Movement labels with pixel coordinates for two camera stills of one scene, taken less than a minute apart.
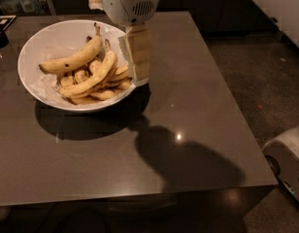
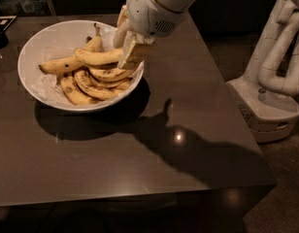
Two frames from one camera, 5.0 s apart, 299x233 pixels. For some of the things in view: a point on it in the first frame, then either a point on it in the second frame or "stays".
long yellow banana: x=105 y=71 -> x=99 y=57
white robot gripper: x=128 y=5 -> x=149 y=13
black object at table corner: x=1 y=22 stays
